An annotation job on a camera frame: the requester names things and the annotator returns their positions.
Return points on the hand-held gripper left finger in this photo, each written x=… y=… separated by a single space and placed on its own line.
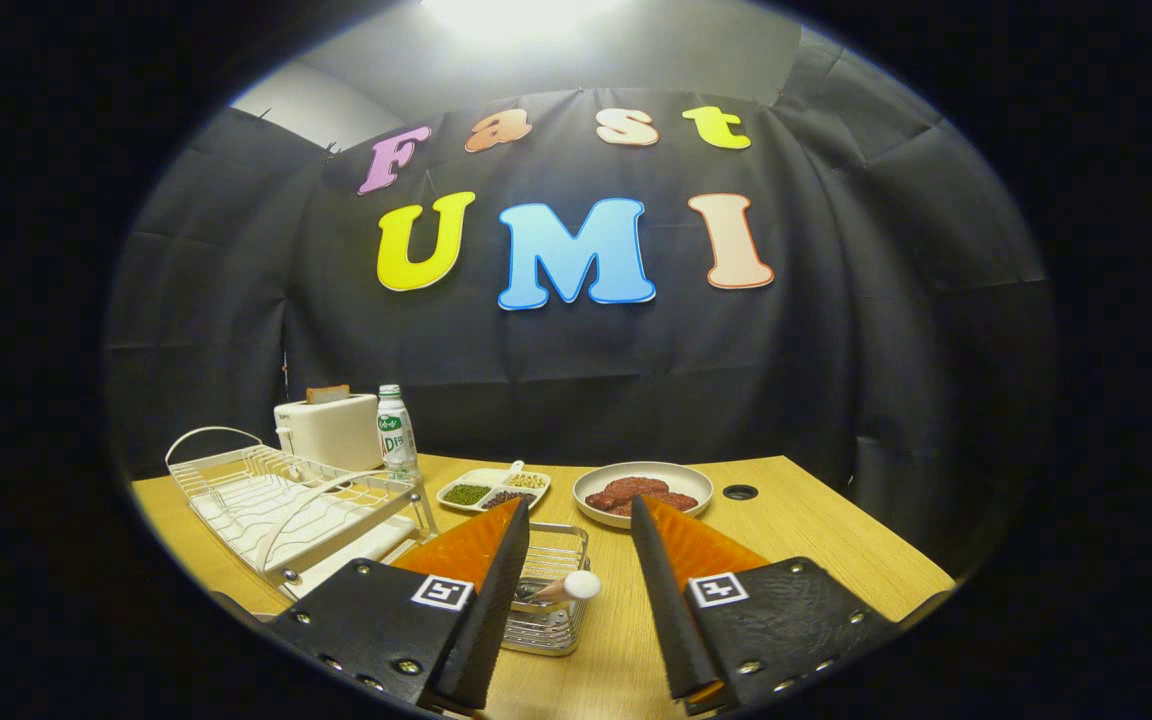
x=481 y=620

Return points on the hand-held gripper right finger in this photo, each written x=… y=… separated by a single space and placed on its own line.
x=671 y=620

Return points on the white plate holding meat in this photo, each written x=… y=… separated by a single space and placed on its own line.
x=681 y=478

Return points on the red meat piece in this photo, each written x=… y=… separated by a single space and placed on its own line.
x=676 y=501
x=626 y=490

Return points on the white divided tray of beans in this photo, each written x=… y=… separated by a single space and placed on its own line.
x=486 y=482

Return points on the white bottle with green label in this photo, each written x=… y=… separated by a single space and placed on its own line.
x=396 y=435

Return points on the white toaster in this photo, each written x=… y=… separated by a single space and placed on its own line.
x=331 y=435

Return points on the black backdrop cloth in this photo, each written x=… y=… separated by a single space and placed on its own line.
x=786 y=380

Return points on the brown toast slice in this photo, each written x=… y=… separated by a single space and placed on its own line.
x=327 y=394

